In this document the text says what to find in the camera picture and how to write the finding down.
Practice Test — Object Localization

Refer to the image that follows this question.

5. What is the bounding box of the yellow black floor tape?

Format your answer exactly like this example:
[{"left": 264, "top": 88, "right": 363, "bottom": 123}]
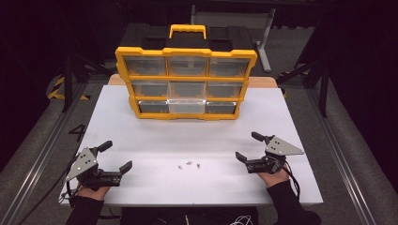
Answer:
[{"left": 46, "top": 76, "right": 91, "bottom": 101}]

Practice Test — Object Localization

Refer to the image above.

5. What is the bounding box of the white cable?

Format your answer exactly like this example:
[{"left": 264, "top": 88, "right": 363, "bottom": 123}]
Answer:
[{"left": 230, "top": 215, "right": 255, "bottom": 225}]

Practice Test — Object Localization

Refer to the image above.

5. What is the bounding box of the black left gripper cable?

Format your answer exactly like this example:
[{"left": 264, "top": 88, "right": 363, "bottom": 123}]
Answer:
[{"left": 14, "top": 153, "right": 80, "bottom": 225}]

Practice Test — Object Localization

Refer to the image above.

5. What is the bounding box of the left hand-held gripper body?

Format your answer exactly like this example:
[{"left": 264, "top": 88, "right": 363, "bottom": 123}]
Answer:
[{"left": 64, "top": 147, "right": 123, "bottom": 190}]

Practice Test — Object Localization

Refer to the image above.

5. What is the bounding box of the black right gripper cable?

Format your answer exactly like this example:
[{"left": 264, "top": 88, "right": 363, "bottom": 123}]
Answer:
[{"left": 280, "top": 159, "right": 301, "bottom": 202}]

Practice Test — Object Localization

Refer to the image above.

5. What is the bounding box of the aluminium floor rail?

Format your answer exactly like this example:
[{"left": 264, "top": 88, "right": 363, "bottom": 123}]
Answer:
[
  {"left": 304, "top": 87, "right": 381, "bottom": 225},
  {"left": 0, "top": 82, "right": 90, "bottom": 225}
]

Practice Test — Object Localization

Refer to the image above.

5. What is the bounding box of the black stand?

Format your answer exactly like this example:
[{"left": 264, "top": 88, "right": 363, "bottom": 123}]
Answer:
[
  {"left": 276, "top": 52, "right": 332, "bottom": 118},
  {"left": 60, "top": 46, "right": 114, "bottom": 113}
]

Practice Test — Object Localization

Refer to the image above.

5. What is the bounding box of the grey metal stand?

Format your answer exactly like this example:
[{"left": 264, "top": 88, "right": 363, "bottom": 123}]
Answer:
[{"left": 190, "top": 7, "right": 277, "bottom": 73}]

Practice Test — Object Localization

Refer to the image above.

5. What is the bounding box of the yellow black drawer organizer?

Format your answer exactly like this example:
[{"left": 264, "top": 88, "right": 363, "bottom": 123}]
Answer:
[{"left": 115, "top": 23, "right": 258, "bottom": 122}]

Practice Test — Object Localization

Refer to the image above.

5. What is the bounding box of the person's right hand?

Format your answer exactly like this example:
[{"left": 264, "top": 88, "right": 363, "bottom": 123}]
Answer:
[{"left": 256, "top": 169, "right": 291, "bottom": 189}]

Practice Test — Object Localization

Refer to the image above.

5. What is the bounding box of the person's dark clothing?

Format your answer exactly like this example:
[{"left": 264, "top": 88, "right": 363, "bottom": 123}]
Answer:
[{"left": 119, "top": 206, "right": 260, "bottom": 225}]

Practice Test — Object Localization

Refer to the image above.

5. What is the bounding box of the person's left hand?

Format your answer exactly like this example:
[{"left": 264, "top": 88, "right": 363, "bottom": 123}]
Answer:
[{"left": 76, "top": 185, "right": 111, "bottom": 202}]

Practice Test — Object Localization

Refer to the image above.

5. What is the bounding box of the clear plastic drawer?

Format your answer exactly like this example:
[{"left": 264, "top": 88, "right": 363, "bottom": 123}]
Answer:
[{"left": 167, "top": 81, "right": 208, "bottom": 114}]

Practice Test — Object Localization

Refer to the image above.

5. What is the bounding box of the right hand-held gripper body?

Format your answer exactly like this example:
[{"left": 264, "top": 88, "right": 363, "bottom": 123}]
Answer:
[{"left": 246, "top": 135, "right": 305, "bottom": 175}]

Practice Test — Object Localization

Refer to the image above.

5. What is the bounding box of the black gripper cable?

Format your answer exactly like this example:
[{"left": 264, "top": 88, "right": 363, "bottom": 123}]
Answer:
[
  {"left": 14, "top": 153, "right": 80, "bottom": 225},
  {"left": 280, "top": 159, "right": 301, "bottom": 202}
]

